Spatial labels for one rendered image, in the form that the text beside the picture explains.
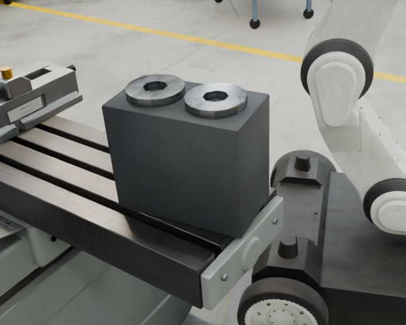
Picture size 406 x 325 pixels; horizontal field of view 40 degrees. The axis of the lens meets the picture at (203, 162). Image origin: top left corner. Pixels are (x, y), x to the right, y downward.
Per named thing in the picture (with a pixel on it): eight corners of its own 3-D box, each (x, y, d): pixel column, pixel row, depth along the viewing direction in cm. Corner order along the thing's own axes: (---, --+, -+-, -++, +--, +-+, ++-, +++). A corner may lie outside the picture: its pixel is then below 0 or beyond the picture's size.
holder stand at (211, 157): (155, 168, 100) (142, 65, 90) (270, 195, 92) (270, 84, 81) (118, 206, 92) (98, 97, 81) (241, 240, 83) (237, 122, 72)
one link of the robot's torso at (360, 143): (432, 182, 137) (361, 9, 119) (441, 234, 121) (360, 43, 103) (370, 198, 144) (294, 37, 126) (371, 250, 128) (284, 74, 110)
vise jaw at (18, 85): (-3, 77, 122) (-7, 60, 120) (33, 89, 116) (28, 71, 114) (-27, 88, 119) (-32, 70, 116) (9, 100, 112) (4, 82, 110)
